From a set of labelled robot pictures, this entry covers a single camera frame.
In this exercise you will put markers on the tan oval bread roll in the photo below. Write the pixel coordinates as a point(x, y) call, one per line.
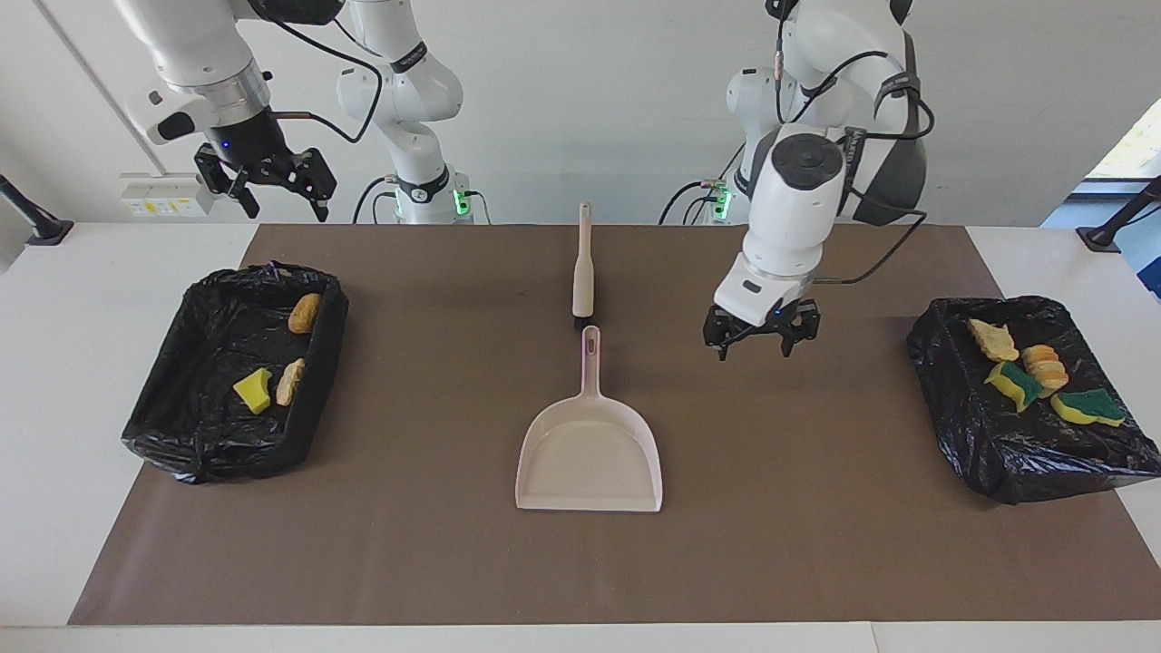
point(306, 312)

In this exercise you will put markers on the orange striped croissant piece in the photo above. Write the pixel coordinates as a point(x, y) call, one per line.
point(290, 381)
point(1048, 367)
point(993, 340)

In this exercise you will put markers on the brown table mat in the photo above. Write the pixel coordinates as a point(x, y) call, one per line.
point(680, 544)

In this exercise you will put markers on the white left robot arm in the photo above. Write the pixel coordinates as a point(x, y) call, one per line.
point(798, 199)

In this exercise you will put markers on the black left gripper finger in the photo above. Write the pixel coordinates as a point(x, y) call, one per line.
point(723, 350)
point(788, 345)

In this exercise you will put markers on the white wall socket box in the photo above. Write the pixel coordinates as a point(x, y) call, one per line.
point(154, 199)

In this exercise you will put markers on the beige plastic dustpan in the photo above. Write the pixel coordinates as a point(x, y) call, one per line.
point(590, 453)

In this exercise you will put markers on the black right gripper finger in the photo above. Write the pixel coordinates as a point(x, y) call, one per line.
point(320, 205)
point(246, 201)

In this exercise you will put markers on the beige brush with black bristles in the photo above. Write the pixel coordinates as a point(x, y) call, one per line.
point(583, 272)

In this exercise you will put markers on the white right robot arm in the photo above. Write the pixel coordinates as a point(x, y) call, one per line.
point(195, 45)

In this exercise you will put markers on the window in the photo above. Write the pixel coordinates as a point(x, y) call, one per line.
point(1134, 150)

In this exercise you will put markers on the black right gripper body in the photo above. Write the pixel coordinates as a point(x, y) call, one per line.
point(258, 159)

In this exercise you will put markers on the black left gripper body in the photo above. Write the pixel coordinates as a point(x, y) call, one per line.
point(762, 325)

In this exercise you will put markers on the green and yellow sponge piece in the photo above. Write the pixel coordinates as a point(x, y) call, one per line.
point(254, 390)
point(1088, 406)

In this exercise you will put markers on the black clamp stand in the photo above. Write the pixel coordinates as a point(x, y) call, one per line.
point(32, 218)
point(1120, 222)

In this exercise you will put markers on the bin lined with black bag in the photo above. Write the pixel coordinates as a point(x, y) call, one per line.
point(998, 453)
point(209, 326)

